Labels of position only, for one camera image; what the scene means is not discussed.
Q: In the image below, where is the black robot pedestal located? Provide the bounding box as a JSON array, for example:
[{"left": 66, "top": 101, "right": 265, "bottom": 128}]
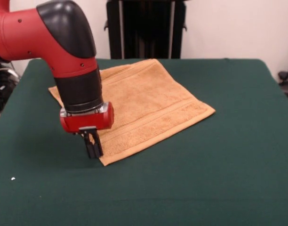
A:
[{"left": 103, "top": 0, "right": 188, "bottom": 59}]

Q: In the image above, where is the tan terry towel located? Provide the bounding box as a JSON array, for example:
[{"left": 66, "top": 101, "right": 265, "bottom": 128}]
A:
[{"left": 48, "top": 58, "right": 216, "bottom": 167}]

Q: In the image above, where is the dark green table cloth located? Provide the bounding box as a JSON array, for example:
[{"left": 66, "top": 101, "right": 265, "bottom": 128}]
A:
[{"left": 0, "top": 58, "right": 288, "bottom": 226}]

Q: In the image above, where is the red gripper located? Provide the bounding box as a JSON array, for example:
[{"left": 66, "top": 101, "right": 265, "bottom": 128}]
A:
[{"left": 59, "top": 101, "right": 115, "bottom": 159}]

